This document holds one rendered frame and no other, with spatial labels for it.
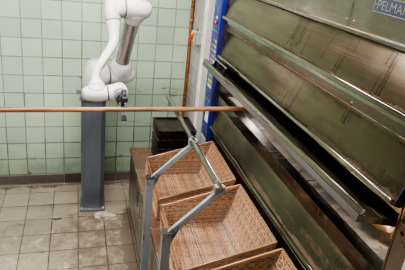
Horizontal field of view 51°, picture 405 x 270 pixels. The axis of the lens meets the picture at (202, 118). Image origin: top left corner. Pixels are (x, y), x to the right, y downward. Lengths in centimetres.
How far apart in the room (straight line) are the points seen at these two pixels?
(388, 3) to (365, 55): 19
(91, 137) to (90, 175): 34
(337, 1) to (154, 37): 220
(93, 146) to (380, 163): 243
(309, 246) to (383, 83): 80
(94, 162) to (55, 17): 119
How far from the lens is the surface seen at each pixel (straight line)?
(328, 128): 176
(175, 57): 381
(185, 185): 300
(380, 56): 157
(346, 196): 145
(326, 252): 188
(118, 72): 331
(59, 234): 355
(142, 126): 397
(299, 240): 202
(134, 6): 296
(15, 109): 259
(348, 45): 171
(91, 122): 340
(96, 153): 351
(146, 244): 258
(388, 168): 150
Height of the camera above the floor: 211
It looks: 21 degrees down
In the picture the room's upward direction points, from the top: 6 degrees clockwise
